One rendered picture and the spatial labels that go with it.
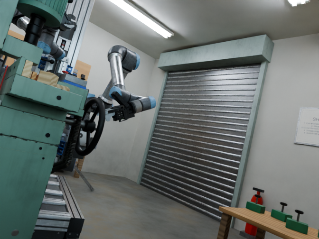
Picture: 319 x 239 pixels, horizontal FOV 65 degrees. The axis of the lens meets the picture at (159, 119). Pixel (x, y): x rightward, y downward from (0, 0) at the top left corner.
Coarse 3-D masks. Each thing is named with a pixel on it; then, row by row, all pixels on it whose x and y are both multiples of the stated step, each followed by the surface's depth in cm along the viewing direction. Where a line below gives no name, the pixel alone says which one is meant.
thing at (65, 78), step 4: (60, 76) 111; (64, 76) 106; (68, 76) 105; (72, 76) 106; (60, 80) 108; (64, 80) 104; (68, 80) 105; (72, 80) 106; (76, 80) 107; (80, 80) 108; (84, 80) 109; (72, 84) 106; (76, 84) 107; (80, 84) 108; (84, 84) 109; (84, 88) 109
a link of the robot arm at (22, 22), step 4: (12, 20) 158; (16, 20) 157; (20, 20) 158; (24, 20) 158; (28, 20) 159; (16, 24) 159; (20, 24) 158; (24, 24) 157; (20, 28) 162; (24, 28) 158; (56, 44) 157; (60, 48) 155; (56, 52) 151; (60, 52) 155; (64, 52) 160; (56, 56) 155; (60, 56) 157; (64, 56) 160
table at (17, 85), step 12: (12, 84) 72; (24, 84) 74; (36, 84) 76; (24, 96) 74; (36, 96) 76; (48, 96) 78; (60, 96) 80; (72, 96) 83; (60, 108) 83; (72, 108) 83
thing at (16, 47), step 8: (8, 40) 95; (16, 40) 96; (8, 48) 95; (16, 48) 96; (24, 48) 98; (32, 48) 100; (40, 48) 102; (16, 56) 97; (24, 56) 98; (32, 56) 100; (40, 56) 102
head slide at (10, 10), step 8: (0, 0) 90; (8, 0) 91; (16, 0) 92; (0, 8) 90; (8, 8) 91; (0, 16) 90; (8, 16) 91; (0, 24) 90; (8, 24) 91; (0, 32) 90; (0, 40) 90; (0, 48) 91
